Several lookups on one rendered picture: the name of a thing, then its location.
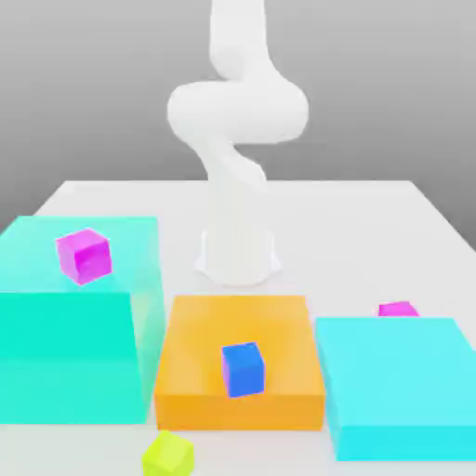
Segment large cyan box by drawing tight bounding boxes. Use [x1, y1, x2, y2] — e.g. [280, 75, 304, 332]
[314, 316, 476, 463]

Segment large turquoise box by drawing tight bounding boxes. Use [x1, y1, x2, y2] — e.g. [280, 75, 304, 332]
[0, 215, 165, 426]

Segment small blue cube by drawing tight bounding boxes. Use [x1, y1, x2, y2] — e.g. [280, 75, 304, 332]
[220, 341, 266, 399]

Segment small magenta cube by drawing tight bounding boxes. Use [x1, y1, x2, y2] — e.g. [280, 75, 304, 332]
[377, 300, 420, 318]
[55, 227, 113, 286]

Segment large orange box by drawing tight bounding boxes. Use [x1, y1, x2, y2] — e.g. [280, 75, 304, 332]
[152, 295, 327, 432]

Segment small yellow-green cube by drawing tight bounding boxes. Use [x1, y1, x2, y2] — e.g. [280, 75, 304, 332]
[141, 430, 195, 476]

